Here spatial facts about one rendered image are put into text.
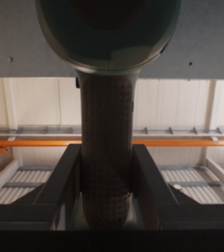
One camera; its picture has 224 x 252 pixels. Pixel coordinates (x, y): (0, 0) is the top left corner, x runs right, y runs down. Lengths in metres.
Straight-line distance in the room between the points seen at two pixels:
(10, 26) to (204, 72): 0.40
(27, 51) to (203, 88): 9.76
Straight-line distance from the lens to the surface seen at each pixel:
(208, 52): 0.44
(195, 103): 9.92
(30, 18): 0.43
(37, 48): 0.41
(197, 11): 0.44
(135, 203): 0.17
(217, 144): 10.52
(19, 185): 9.44
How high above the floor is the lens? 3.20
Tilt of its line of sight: 14 degrees up
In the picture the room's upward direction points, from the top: 180 degrees counter-clockwise
